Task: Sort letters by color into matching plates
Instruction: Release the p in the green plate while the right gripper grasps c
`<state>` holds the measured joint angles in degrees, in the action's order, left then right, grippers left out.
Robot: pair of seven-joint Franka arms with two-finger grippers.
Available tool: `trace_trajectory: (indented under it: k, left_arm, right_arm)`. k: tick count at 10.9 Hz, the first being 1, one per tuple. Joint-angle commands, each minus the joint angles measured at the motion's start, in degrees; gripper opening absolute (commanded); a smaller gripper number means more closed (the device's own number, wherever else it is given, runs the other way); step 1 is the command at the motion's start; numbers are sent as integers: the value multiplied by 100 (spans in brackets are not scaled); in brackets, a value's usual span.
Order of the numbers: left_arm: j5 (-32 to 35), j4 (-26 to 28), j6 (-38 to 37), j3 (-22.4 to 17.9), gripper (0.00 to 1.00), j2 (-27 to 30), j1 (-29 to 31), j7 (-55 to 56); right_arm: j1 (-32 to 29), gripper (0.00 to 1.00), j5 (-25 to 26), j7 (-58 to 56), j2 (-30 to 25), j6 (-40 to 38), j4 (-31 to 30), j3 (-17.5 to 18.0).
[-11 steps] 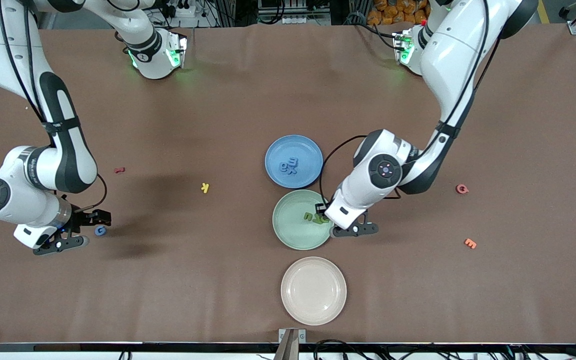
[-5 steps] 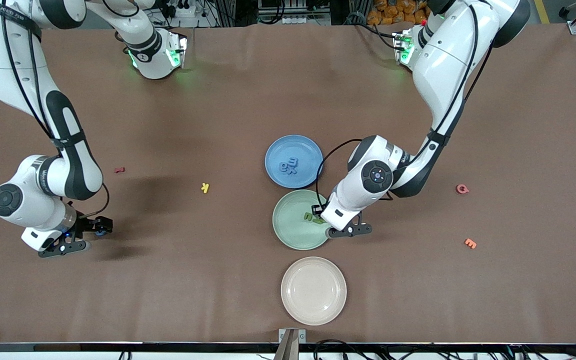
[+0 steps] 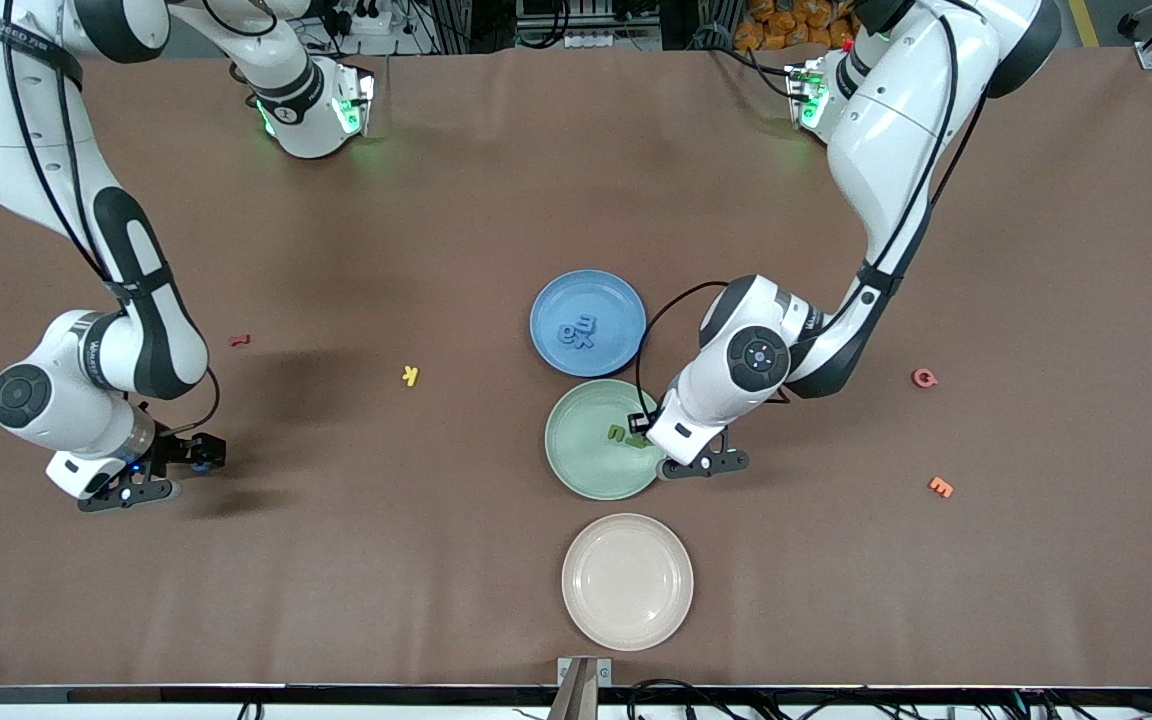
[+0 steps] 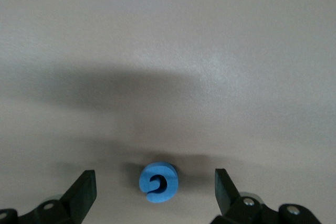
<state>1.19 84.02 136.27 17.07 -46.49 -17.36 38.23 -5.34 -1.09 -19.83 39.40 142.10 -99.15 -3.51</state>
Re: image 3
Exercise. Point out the orange foam letter E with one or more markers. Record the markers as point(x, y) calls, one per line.
point(941, 487)

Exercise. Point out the long white power strip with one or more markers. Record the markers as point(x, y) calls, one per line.
point(611, 40)

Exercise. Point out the green round plate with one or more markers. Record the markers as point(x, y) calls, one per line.
point(586, 465)

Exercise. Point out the black table edge rail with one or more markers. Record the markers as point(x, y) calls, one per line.
point(236, 694)

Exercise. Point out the brown table cover sheet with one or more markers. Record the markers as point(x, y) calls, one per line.
point(436, 200)

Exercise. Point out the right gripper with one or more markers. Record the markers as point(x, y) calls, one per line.
point(173, 450)

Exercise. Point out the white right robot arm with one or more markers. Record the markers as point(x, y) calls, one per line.
point(146, 330)

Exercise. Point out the blue foam letter a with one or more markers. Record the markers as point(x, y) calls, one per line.
point(563, 334)

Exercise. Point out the pink round plate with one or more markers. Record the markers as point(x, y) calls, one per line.
point(626, 582)

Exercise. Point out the blue round plate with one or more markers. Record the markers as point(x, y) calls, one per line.
point(586, 295)

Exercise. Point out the bag of orange items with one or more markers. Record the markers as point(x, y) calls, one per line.
point(786, 25)

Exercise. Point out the red foam letter G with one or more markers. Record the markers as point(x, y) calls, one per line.
point(918, 378)

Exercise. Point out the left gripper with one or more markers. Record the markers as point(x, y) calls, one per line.
point(645, 423)

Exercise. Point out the blue foam letter E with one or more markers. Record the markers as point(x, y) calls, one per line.
point(587, 324)

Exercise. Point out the grey metal table bracket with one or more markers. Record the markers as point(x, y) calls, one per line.
point(584, 680)

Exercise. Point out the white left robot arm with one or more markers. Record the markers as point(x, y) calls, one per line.
point(886, 150)

